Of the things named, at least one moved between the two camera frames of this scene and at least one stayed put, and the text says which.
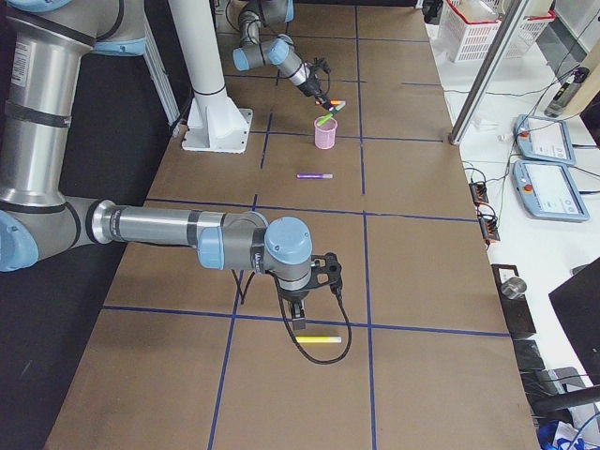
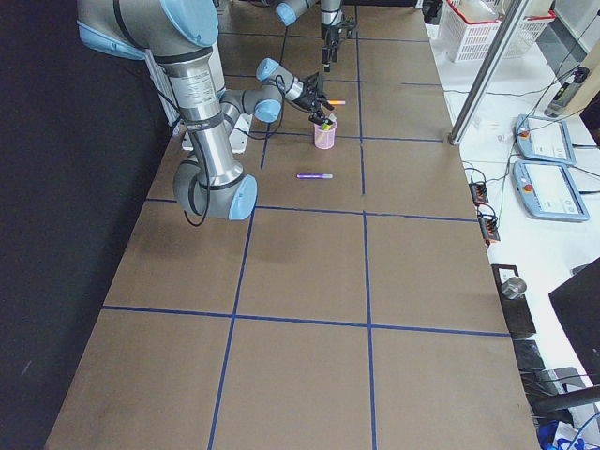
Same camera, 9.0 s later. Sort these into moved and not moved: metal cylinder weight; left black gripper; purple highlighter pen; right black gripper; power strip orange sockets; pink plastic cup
Moved: left black gripper; right black gripper
Not moved: purple highlighter pen; metal cylinder weight; power strip orange sockets; pink plastic cup
